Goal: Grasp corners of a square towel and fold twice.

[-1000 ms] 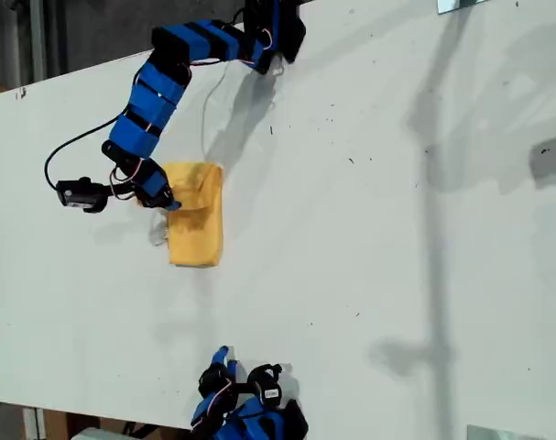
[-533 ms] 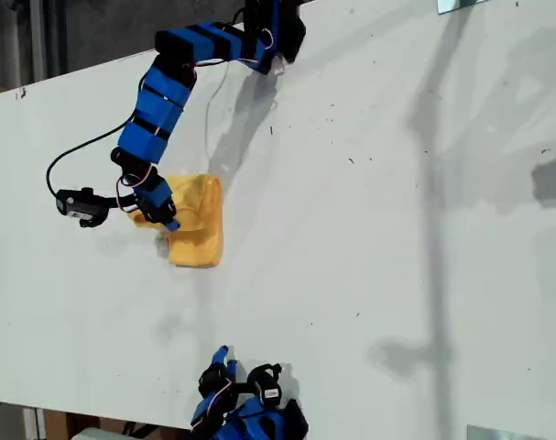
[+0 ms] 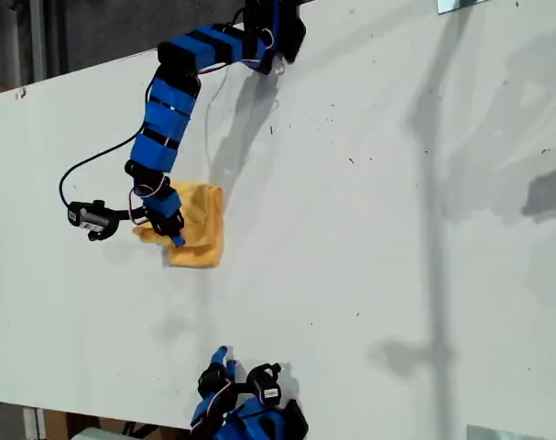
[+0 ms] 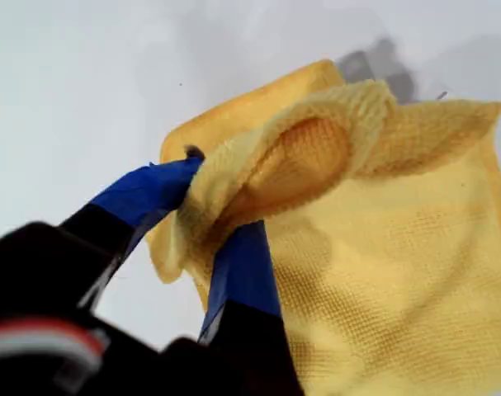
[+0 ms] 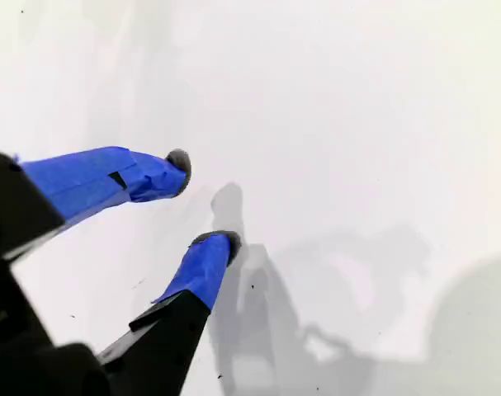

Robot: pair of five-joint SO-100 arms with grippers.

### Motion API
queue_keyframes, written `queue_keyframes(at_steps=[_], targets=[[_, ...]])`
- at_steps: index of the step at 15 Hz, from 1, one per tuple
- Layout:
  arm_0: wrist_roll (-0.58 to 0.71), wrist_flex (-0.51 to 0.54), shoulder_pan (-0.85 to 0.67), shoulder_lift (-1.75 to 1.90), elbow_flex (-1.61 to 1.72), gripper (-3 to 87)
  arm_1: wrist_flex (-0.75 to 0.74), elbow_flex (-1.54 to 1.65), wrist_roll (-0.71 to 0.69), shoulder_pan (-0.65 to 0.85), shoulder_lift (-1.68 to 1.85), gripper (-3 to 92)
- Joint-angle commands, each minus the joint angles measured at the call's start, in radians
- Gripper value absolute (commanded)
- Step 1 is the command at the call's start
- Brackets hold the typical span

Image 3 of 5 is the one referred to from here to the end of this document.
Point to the yellow square towel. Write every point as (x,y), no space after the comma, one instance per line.
(204,229)

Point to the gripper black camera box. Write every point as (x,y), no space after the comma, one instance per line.
(266,385)
(90,219)

